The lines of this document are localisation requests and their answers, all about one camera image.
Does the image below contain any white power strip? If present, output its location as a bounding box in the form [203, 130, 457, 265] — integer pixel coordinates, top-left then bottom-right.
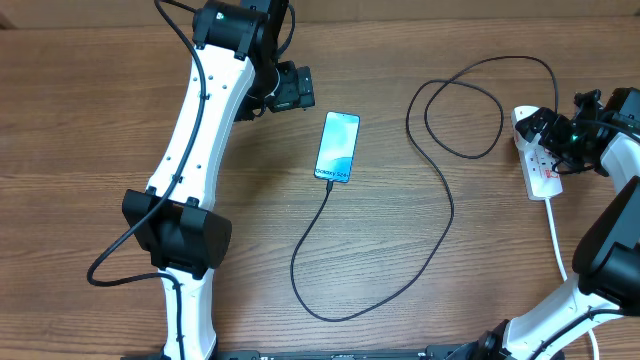
[511, 105, 563, 201]

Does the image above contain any blue Galaxy smartphone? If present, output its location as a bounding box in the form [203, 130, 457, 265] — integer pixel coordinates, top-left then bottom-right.
[314, 111, 360, 183]

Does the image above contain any black charging cable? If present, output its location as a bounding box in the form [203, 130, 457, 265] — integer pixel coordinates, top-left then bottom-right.
[289, 55, 559, 323]

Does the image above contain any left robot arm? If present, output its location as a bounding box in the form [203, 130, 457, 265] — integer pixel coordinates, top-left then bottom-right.
[122, 0, 315, 359]

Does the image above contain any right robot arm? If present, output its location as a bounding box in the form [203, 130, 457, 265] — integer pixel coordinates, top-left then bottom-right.
[449, 87, 639, 359]

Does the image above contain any white charger adapter plug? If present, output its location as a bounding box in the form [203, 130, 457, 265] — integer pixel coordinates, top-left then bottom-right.
[514, 130, 540, 153]

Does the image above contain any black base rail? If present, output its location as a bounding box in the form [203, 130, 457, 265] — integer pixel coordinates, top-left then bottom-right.
[121, 344, 481, 360]

